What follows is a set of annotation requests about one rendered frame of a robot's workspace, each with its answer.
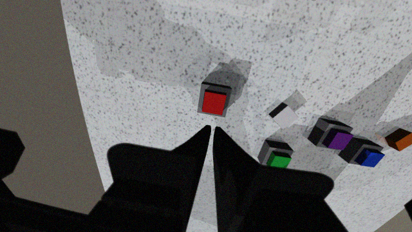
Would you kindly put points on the green button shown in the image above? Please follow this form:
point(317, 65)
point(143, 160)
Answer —
point(274, 153)

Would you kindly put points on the blue button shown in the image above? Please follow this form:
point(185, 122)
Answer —
point(362, 152)

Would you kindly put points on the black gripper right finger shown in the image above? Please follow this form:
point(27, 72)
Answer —
point(238, 177)

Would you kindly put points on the red button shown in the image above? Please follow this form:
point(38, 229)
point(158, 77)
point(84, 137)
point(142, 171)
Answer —
point(214, 99)

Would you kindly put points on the grey block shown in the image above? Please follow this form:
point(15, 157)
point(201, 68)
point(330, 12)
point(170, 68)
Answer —
point(283, 115)

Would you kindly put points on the purple button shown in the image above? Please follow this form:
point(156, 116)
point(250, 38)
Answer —
point(330, 134)

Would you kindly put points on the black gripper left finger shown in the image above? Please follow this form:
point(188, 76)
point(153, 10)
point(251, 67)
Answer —
point(179, 168)

